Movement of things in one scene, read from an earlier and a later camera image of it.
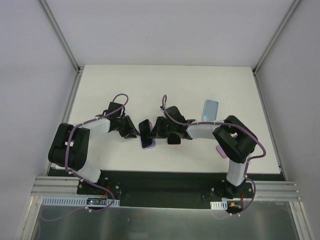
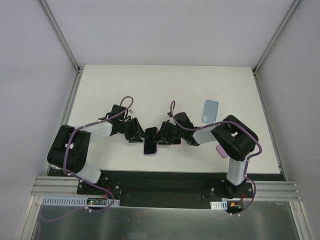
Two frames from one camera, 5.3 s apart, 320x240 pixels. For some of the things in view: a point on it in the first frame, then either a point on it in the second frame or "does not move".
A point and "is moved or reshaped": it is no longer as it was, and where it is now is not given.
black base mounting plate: [167, 189] does not move
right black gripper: [162, 126] to [166, 132]
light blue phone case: [210, 110] does not move
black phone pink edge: [144, 128] is moved or reshaped
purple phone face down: [222, 154] does not move
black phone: [174, 140] does not move
